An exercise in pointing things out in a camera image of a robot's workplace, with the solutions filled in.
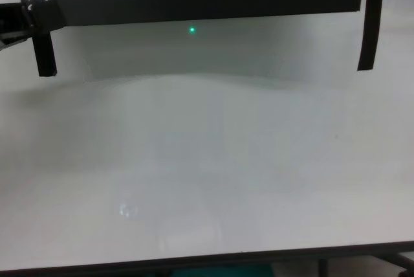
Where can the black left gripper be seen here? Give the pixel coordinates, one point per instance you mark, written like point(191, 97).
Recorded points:
point(11, 21)

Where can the black tape frame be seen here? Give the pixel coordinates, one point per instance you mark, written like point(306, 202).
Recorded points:
point(368, 31)

